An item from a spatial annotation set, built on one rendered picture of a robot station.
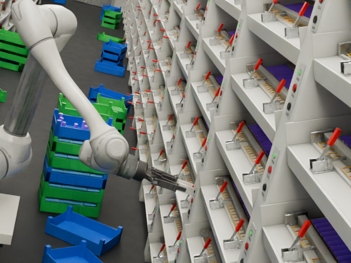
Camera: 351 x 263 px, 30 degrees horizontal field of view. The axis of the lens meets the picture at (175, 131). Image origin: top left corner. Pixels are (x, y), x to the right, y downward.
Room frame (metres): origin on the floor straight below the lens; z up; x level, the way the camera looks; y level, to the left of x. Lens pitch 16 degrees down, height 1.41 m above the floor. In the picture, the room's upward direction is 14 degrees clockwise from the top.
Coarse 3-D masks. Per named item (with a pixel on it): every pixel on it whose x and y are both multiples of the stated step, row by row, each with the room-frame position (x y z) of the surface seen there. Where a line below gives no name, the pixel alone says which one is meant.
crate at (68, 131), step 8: (56, 112) 3.16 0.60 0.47; (56, 120) 3.16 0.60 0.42; (64, 120) 3.19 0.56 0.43; (72, 120) 3.20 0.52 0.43; (80, 120) 3.21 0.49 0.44; (112, 120) 3.25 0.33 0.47; (56, 128) 2.99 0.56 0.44; (64, 128) 3.00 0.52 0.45; (72, 128) 3.01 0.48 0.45; (80, 128) 3.19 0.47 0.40; (88, 128) 3.22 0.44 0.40; (64, 136) 3.00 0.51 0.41; (72, 136) 3.01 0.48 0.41; (80, 136) 3.02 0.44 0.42; (88, 136) 3.03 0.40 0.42
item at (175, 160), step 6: (168, 156) 2.73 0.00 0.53; (174, 156) 2.74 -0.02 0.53; (180, 156) 2.74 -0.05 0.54; (186, 156) 2.74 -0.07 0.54; (174, 162) 2.74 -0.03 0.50; (180, 162) 2.74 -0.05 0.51; (174, 168) 2.70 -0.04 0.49; (180, 168) 2.69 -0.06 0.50; (174, 174) 2.63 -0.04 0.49; (174, 192) 2.53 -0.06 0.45; (180, 192) 2.43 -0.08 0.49; (180, 198) 2.37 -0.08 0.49; (180, 204) 2.32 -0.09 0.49; (180, 210) 2.27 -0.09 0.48; (186, 210) 2.26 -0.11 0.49; (180, 216) 2.28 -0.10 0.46
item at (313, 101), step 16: (336, 0) 1.36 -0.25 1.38; (336, 16) 1.36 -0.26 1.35; (320, 32) 1.36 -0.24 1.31; (304, 48) 1.43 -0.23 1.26; (304, 80) 1.37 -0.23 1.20; (288, 96) 1.43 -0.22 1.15; (304, 96) 1.36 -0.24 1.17; (320, 96) 1.36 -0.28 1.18; (304, 112) 1.36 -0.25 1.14; (320, 112) 1.36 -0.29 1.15; (336, 112) 1.37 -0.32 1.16; (288, 176) 1.36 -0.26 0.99; (272, 192) 1.35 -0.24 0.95; (288, 192) 1.36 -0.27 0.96; (304, 192) 1.37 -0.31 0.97; (256, 208) 1.42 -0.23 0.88; (256, 224) 1.39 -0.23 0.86; (256, 240) 1.36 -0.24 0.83; (240, 256) 1.43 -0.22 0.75; (256, 256) 1.36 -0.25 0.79
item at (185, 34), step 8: (192, 0) 3.43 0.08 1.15; (200, 0) 3.44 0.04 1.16; (184, 16) 3.43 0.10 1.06; (184, 24) 3.43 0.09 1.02; (184, 32) 3.43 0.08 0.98; (184, 40) 3.43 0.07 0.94; (176, 56) 3.43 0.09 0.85; (176, 64) 3.43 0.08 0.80; (176, 72) 3.43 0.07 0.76; (168, 96) 3.43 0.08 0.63; (168, 104) 3.43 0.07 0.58; (160, 136) 3.43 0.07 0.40; (152, 144) 3.46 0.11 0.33; (144, 200) 3.43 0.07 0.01
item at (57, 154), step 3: (57, 153) 3.01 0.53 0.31; (60, 153) 3.01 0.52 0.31; (63, 153) 3.03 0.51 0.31; (54, 156) 3.00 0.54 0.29; (57, 156) 3.00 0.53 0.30; (60, 156) 3.01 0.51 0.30; (63, 156) 3.01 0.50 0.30; (66, 156) 3.02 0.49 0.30; (69, 156) 3.02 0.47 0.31; (72, 156) 3.03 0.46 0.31; (75, 156) 3.03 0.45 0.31; (78, 156) 3.04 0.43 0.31; (75, 159) 3.03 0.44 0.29; (78, 159) 3.03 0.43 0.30
